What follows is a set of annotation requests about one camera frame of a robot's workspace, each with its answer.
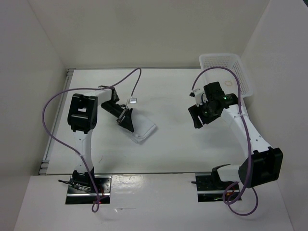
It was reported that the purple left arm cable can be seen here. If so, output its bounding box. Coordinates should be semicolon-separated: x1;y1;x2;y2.
42;67;142;212

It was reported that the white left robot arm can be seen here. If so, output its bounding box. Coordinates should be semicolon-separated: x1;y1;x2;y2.
67;88;134;193

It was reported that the white skirt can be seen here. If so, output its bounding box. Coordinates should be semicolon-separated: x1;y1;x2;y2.
122;109;157;144

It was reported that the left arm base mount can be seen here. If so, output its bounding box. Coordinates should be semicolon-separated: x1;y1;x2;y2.
59;175;113;205

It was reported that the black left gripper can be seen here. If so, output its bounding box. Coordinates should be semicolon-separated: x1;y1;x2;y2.
101;101;134;132

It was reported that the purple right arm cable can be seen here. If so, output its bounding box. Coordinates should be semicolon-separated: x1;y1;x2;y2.
191;66;258;216

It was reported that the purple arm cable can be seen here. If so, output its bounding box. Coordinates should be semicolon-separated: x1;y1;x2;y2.
191;66;258;216
42;67;142;212

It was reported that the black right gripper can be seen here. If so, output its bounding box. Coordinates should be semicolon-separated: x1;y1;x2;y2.
188;99;219;128

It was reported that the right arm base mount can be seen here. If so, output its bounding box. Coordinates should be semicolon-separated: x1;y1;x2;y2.
191;173;232;203

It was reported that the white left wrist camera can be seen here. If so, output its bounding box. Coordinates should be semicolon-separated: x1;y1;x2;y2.
128;98;138;104

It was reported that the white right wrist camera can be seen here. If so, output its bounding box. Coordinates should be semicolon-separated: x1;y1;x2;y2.
189;89;207;107

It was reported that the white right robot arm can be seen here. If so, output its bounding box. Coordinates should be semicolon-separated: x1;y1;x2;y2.
188;82;283;189

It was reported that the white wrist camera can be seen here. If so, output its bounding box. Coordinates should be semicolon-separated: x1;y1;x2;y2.
189;89;207;107
128;98;138;104

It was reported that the white plastic basket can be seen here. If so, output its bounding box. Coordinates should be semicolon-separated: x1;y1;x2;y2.
199;53;253;98

